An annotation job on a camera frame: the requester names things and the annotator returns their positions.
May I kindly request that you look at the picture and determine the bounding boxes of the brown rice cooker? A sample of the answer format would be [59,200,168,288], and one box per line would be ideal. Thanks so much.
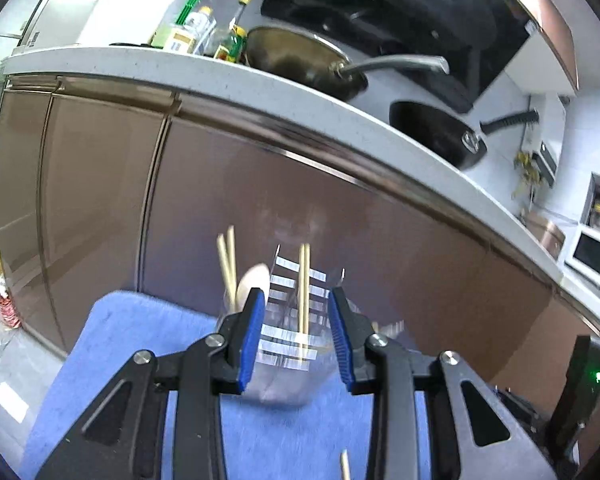
[525,211,566,260]

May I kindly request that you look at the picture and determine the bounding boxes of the small yellow-capped oil bottle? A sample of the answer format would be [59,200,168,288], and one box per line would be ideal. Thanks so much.
[184,6,217,56]

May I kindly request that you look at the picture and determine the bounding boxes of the short dark sauce bottle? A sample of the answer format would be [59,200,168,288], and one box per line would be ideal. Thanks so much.
[214,25,248,64]

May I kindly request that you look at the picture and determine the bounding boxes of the white water heater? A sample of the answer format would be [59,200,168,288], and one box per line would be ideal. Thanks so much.
[527,95,566,181]

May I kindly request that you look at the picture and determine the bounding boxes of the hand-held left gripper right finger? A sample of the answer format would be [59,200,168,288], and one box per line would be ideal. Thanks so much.
[327,286,558,480]

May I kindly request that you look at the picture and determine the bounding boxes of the black frying pan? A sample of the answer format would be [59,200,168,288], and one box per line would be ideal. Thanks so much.
[389,101,540,171]

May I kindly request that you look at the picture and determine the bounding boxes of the clear utensil holder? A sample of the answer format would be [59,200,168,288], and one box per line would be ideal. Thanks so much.
[215,244,381,406]

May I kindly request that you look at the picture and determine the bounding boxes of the large green-handled oil bottle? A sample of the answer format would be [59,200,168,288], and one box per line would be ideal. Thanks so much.
[150,0,218,51]

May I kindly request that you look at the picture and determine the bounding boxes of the black range hood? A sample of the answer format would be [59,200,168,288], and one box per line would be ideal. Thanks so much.
[260,0,536,113]

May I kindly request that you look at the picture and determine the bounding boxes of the yellow gas valves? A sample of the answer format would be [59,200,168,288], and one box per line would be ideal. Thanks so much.
[512,150,546,203]

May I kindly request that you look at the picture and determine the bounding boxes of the tall dark sauce bottle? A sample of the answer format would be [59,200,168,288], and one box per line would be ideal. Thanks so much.
[205,0,257,58]

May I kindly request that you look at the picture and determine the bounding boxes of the white microwave oven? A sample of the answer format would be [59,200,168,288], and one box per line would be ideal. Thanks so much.
[565,225,600,293]

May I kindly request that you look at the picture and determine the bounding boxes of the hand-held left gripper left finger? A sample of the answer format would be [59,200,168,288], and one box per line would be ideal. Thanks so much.
[34,287,267,480]

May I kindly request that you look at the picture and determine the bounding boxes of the blue towel mat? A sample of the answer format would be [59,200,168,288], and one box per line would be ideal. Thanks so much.
[22,290,431,480]

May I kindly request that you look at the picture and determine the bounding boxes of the metal wok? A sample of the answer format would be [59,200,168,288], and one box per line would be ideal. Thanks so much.
[245,26,451,102]

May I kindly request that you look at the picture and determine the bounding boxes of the brown base cabinets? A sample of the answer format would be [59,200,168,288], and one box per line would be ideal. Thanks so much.
[0,77,600,411]

